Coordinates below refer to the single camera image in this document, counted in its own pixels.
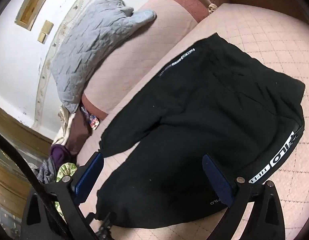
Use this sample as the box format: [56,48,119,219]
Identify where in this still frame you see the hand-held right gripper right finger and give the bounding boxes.
[202,154,286,240]

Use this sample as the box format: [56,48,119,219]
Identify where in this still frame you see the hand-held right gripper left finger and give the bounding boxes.
[21,151,105,240]

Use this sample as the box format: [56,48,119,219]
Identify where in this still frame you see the black pants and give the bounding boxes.
[96,32,306,230]

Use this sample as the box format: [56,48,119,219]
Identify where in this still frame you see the green patterned cloth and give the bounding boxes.
[56,162,78,183]

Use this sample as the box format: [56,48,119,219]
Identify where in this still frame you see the purple cloth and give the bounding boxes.
[50,144,72,172]

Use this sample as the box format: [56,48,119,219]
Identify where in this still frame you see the brown cloth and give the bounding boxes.
[66,115,92,155]

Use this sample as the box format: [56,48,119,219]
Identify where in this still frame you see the grey crumpled cloth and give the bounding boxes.
[32,159,57,184]

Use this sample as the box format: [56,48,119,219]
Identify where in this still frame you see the colourful patterned cloth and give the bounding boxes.
[81,106,100,130]

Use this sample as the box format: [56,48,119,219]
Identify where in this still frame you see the cream cloth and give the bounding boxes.
[52,105,76,145]

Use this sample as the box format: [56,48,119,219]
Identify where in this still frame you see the brown wooden furniture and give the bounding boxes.
[0,104,53,150]

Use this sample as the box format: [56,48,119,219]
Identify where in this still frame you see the grey quilted blanket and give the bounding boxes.
[50,0,157,114]

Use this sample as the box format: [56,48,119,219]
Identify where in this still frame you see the pink sofa back cushion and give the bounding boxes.
[81,0,210,120]

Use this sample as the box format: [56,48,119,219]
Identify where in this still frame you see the pink quilted sofa seat cover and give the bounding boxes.
[77,3,309,240]

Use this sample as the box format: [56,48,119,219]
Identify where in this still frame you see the black cable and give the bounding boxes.
[0,132,95,240]

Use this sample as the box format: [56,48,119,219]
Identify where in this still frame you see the small gold wall plate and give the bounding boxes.
[37,20,54,43]

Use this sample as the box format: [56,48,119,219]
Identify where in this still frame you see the gold picture frame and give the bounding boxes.
[14,0,50,32]

